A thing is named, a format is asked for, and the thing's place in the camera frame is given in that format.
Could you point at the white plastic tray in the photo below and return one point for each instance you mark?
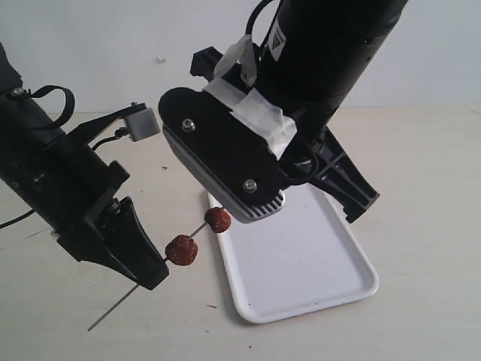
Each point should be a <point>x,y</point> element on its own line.
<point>300,260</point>

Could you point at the white tape strip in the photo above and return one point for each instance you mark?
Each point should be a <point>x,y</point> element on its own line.
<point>251,109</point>

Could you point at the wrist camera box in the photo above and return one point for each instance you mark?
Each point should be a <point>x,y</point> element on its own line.
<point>230,161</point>
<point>139,123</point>

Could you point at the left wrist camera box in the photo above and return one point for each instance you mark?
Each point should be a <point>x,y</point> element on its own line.
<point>139,123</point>

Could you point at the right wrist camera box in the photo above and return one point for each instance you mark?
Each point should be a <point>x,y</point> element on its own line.
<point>230,161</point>

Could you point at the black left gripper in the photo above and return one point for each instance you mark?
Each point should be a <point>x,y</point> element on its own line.
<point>77,201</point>

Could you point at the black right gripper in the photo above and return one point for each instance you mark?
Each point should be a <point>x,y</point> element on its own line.
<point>323,163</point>

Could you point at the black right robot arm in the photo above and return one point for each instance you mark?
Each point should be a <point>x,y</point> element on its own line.
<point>287,88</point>

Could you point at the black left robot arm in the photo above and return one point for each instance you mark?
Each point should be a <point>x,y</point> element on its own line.
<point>22,124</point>

